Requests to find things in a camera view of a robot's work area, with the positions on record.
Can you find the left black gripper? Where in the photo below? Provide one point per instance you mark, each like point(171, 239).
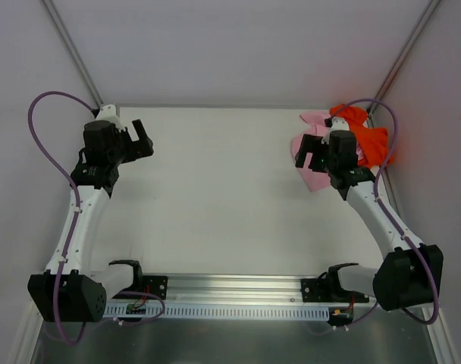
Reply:
point(135, 146)

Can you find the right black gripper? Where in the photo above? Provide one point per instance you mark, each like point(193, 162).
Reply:
point(312, 156)

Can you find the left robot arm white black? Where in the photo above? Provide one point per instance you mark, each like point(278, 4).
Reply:
point(67, 291)

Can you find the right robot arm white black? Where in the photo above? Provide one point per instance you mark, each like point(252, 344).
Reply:
point(410, 274)

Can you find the orange t shirt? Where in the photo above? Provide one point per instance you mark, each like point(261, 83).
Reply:
point(372, 143)

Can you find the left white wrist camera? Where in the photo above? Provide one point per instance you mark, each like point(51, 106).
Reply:
point(110, 113)

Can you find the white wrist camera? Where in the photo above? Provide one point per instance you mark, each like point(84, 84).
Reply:
point(334, 124)
point(110, 113)

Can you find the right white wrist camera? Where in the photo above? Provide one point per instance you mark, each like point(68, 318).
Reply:
point(334, 124)

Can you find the right aluminium frame post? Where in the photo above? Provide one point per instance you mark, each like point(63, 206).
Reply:
point(409, 45)

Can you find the aluminium frame post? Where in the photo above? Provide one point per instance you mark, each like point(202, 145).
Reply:
point(70, 47)
point(409, 45)

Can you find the left aluminium frame post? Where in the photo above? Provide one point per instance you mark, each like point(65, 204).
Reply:
point(70, 47)

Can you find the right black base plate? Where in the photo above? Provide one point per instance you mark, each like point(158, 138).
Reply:
point(323, 290)

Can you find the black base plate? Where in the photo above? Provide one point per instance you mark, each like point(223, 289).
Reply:
point(155, 284)
point(323, 290)

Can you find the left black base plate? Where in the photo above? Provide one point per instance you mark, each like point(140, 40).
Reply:
point(155, 284)

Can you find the aluminium mounting rail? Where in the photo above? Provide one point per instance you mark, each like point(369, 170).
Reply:
point(231, 289)

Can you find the white slotted cable duct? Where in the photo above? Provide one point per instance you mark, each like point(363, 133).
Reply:
point(218, 311)

